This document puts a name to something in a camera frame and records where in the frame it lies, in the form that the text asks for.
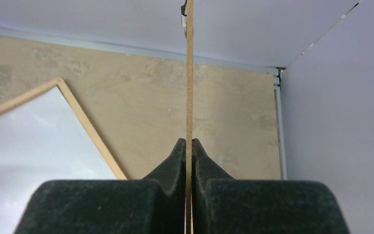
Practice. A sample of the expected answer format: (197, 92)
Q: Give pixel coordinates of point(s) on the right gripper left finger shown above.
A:
(154, 204)

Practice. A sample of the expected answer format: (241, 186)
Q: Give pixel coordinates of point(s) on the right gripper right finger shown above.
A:
(224, 205)

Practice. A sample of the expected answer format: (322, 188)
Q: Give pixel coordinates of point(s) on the brown backing board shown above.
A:
(187, 23)

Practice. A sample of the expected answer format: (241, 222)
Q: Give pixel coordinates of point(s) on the printed photo sheet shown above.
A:
(42, 140)

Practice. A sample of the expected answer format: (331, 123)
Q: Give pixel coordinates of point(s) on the wooden picture frame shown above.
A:
(78, 111)

